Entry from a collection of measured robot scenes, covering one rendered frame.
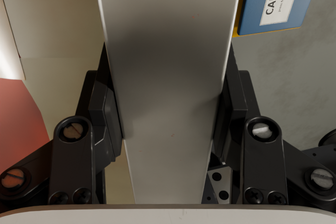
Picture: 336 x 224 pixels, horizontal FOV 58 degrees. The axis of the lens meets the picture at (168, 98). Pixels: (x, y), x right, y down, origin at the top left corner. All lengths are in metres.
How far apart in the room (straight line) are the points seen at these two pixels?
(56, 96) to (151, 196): 0.07
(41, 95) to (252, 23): 0.34
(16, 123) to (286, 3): 0.37
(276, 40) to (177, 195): 1.81
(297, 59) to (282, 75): 0.14
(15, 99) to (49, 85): 0.02
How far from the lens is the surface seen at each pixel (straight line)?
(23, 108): 0.18
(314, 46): 2.16
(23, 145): 0.21
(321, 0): 1.95
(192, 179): 0.16
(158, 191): 0.17
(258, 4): 0.44
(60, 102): 0.17
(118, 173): 0.22
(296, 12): 0.48
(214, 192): 0.51
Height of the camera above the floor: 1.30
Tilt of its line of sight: 42 degrees down
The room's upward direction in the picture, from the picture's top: 162 degrees clockwise
